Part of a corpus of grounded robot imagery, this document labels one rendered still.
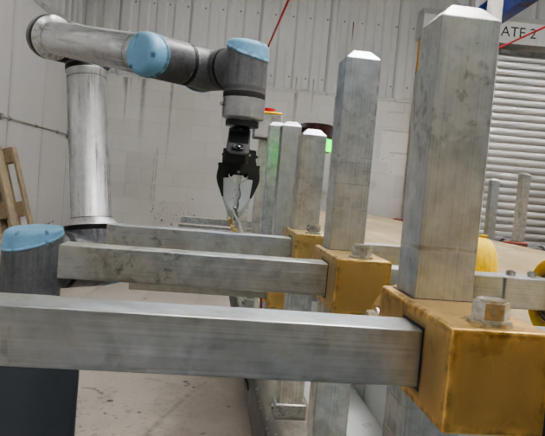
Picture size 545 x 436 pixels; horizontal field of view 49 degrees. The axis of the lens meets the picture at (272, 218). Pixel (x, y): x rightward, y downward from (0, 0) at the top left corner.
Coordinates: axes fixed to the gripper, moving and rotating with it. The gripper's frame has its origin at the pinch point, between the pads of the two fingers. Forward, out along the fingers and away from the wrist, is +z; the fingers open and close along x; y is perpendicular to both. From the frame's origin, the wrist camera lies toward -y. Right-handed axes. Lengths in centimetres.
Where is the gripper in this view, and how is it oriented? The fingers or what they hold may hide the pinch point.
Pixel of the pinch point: (234, 214)
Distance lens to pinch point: 128.3
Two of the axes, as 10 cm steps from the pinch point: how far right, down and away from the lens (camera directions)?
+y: -1.0, -0.6, 9.9
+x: -9.9, -0.8, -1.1
